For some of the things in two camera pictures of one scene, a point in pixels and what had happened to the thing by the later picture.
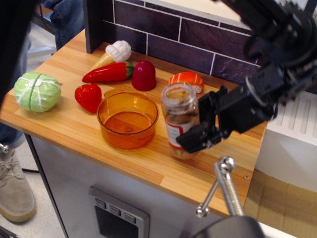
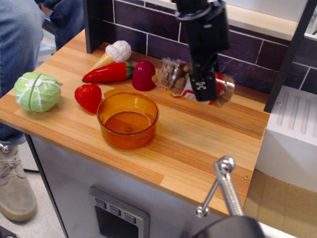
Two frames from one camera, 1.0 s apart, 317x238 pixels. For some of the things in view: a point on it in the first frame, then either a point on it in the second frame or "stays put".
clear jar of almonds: x=181 y=106 -> x=173 y=76
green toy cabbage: x=36 y=92 stays put
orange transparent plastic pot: x=127 y=119 stays put
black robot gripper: x=256 y=101 -> x=207 y=31
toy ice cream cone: x=119 y=51 stays put
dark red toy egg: x=143 y=77 stays put
